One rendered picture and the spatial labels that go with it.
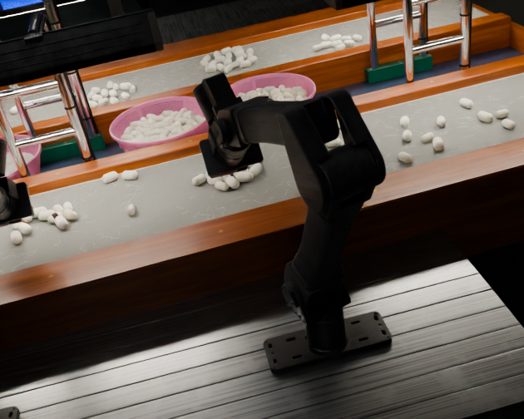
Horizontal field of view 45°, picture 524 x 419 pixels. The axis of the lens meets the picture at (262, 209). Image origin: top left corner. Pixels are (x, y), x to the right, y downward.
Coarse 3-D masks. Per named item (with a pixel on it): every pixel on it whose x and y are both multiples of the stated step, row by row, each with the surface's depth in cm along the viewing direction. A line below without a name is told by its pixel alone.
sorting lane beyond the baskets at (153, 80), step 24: (456, 0) 215; (336, 24) 213; (360, 24) 209; (432, 24) 199; (264, 48) 204; (288, 48) 201; (144, 72) 202; (168, 72) 199; (192, 72) 196; (216, 72) 193; (240, 72) 190; (24, 96) 200; (120, 96) 188
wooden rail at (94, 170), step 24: (456, 72) 160; (480, 72) 158; (504, 72) 158; (360, 96) 157; (384, 96) 155; (408, 96) 156; (168, 144) 151; (192, 144) 149; (72, 168) 148; (96, 168) 146; (120, 168) 147
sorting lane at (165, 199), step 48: (432, 96) 157; (480, 96) 153; (384, 144) 141; (432, 144) 137; (480, 144) 134; (48, 192) 146; (96, 192) 142; (144, 192) 139; (192, 192) 136; (240, 192) 133; (288, 192) 130; (0, 240) 131; (48, 240) 128; (96, 240) 126
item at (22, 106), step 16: (48, 0) 153; (48, 16) 155; (80, 80) 165; (48, 96) 166; (80, 96) 167; (32, 128) 168; (96, 128) 173; (64, 144) 172; (96, 144) 174; (48, 160) 173
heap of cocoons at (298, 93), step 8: (264, 88) 177; (272, 88) 176; (280, 88) 175; (288, 88) 173; (296, 88) 173; (240, 96) 175; (248, 96) 175; (272, 96) 174; (280, 96) 170; (288, 96) 170; (296, 96) 173; (304, 96) 172
